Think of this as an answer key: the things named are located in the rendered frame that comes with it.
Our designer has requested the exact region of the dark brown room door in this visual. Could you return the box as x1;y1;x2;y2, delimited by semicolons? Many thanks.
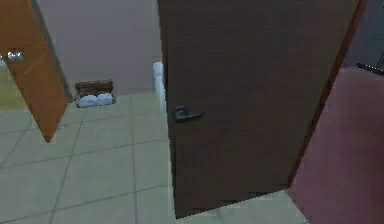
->
157;0;368;220

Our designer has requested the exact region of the orange wooden room door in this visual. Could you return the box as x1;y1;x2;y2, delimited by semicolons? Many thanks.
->
0;0;74;144

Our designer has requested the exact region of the black furniture edge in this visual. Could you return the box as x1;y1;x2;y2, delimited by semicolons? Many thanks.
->
355;62;384;76

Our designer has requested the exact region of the black lever door handle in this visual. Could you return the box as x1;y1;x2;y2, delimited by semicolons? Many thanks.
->
173;105;205;123

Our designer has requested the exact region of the silver door handle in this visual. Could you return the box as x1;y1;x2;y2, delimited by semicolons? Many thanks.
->
7;49;25;63

